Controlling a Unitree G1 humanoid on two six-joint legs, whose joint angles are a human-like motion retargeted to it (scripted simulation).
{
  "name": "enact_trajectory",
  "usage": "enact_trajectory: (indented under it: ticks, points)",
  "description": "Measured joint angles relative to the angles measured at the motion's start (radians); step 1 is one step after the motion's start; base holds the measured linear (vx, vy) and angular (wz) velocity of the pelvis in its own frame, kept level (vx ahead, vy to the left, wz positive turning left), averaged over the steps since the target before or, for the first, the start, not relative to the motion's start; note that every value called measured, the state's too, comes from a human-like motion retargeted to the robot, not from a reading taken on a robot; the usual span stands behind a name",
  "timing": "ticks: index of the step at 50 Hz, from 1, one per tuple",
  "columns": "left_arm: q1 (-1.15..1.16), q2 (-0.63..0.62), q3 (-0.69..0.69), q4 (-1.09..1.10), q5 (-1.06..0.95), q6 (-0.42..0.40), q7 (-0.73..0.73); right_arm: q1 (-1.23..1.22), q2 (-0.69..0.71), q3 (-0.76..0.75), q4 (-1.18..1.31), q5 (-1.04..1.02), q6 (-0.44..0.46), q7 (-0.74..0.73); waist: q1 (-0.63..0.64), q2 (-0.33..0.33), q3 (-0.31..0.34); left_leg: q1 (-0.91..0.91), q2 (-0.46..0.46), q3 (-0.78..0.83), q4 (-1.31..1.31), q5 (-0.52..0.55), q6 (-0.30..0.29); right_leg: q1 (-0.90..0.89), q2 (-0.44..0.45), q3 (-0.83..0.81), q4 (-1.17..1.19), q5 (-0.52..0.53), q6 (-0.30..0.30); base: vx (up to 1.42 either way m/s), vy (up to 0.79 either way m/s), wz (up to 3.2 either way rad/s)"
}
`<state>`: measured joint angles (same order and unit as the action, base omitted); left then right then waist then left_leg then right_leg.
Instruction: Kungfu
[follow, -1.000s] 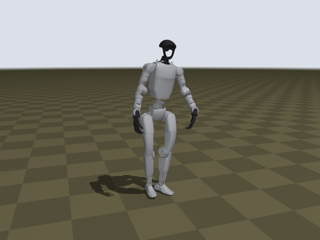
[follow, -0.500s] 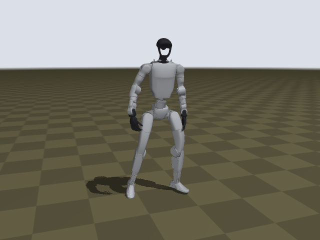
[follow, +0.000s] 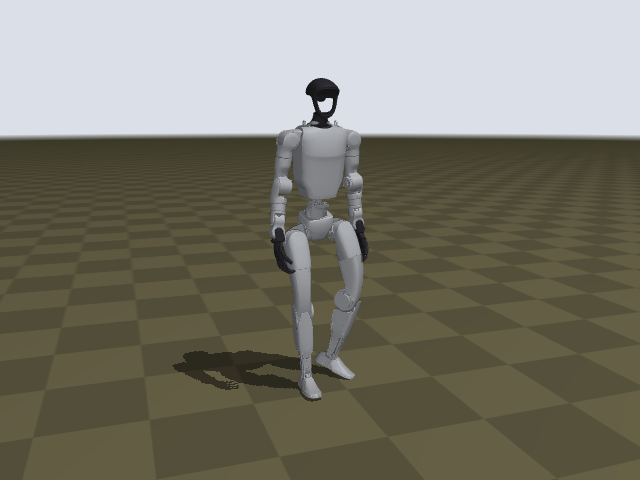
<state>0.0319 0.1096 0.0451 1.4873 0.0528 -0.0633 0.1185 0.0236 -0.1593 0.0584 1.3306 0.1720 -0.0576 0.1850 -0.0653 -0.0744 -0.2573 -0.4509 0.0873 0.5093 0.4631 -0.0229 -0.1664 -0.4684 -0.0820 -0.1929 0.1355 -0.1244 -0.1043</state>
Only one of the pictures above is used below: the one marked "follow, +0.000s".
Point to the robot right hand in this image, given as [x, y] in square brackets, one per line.
[279, 251]

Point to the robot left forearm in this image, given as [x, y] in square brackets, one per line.
[355, 206]

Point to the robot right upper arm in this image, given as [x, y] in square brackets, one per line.
[286, 142]

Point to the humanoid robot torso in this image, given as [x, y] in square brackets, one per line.
[318, 166]

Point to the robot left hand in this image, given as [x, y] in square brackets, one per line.
[362, 239]

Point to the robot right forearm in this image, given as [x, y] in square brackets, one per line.
[278, 206]

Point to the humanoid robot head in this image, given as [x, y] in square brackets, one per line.
[319, 89]

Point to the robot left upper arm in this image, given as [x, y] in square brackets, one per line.
[352, 179]

